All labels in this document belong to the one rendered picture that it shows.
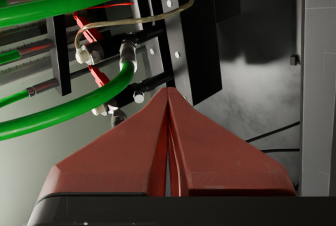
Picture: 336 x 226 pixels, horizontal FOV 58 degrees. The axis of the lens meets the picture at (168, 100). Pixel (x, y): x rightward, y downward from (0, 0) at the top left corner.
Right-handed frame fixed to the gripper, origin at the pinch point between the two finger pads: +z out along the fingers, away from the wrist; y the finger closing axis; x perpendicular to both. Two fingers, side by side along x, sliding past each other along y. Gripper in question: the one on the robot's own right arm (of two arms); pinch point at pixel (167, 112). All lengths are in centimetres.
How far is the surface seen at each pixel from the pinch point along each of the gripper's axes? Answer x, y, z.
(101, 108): 19.1, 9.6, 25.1
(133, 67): 8.1, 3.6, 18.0
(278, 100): 25.3, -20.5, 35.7
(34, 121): 7.2, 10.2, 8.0
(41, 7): -0.3, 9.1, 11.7
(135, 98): 18.5, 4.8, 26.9
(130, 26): 23, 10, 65
